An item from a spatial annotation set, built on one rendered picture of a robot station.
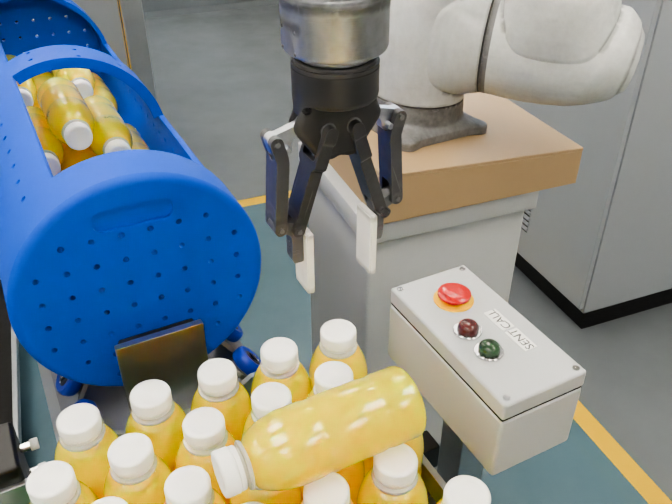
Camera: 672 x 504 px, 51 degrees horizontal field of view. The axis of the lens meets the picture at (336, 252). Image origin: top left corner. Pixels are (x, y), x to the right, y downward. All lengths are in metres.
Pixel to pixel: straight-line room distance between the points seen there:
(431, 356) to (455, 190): 0.42
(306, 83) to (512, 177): 0.63
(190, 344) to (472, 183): 0.53
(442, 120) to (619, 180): 1.14
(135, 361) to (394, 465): 0.33
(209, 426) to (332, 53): 0.35
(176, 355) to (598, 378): 1.74
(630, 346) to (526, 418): 1.85
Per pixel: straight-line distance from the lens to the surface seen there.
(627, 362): 2.48
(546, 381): 0.70
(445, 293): 0.76
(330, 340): 0.74
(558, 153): 1.20
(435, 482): 0.76
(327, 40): 0.56
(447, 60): 1.10
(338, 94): 0.58
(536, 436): 0.74
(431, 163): 1.09
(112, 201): 0.75
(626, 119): 2.14
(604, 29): 1.07
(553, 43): 1.06
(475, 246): 1.23
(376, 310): 1.20
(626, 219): 2.34
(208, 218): 0.79
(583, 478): 2.09
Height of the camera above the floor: 1.57
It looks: 34 degrees down
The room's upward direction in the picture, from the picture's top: straight up
